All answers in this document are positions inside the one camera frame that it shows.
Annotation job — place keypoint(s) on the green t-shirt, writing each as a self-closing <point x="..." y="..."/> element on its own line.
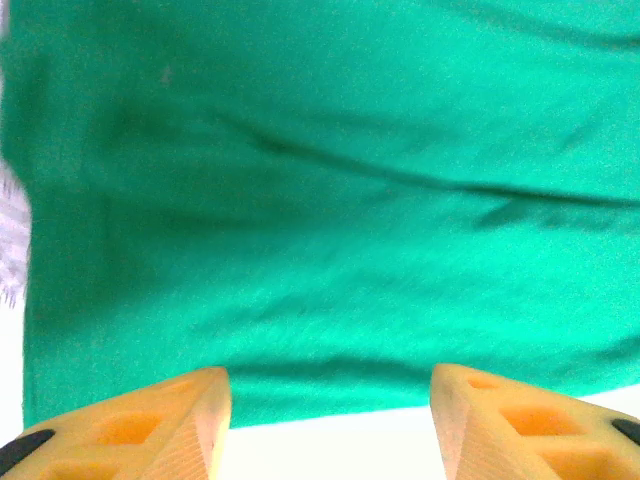
<point x="300" y="200"/>

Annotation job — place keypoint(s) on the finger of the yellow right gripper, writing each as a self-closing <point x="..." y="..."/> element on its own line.
<point x="525" y="435"/>

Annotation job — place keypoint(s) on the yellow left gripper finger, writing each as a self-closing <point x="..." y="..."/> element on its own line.
<point x="125" y="440"/>

